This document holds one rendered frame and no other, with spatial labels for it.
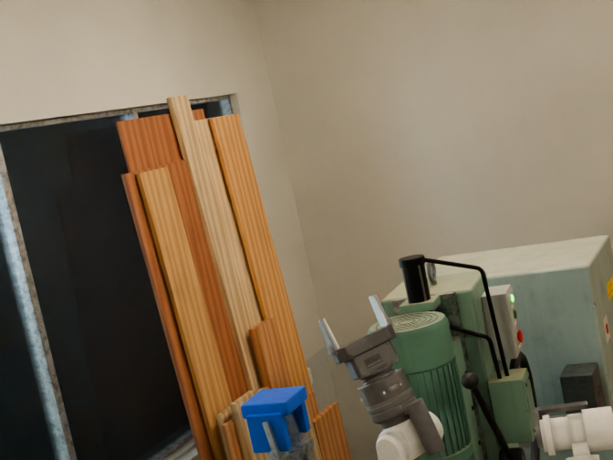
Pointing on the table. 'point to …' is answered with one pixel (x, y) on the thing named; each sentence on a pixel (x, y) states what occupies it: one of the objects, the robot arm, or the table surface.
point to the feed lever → (492, 420)
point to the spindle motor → (433, 376)
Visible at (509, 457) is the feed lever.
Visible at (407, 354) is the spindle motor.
